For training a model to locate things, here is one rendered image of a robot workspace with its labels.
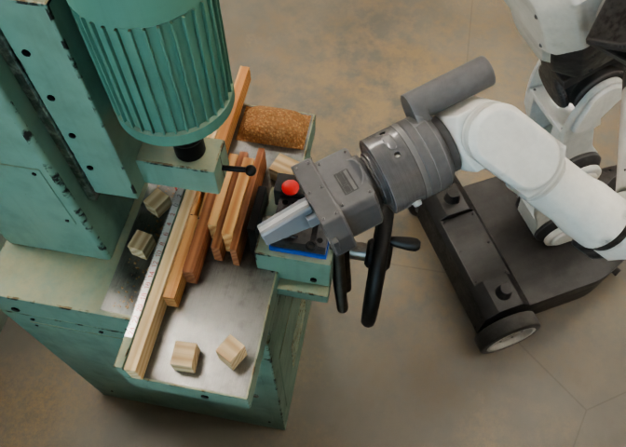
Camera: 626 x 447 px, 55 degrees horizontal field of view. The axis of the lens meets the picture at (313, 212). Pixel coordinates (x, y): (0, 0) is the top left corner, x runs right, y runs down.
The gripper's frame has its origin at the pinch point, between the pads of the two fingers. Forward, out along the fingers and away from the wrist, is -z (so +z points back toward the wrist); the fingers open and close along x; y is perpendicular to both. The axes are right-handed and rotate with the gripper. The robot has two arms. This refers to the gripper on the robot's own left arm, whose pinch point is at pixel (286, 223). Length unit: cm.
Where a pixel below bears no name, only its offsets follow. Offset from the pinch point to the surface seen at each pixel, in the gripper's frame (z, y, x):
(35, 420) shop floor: -97, -105, 60
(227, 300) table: -16.0, -36.5, 19.8
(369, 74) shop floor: 55, -120, 148
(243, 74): 5, -28, 64
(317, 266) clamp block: 0.5, -35.6, 17.0
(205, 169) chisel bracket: -8.7, -18.1, 32.2
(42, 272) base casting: -49, -35, 45
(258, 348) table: -14.4, -38.9, 9.9
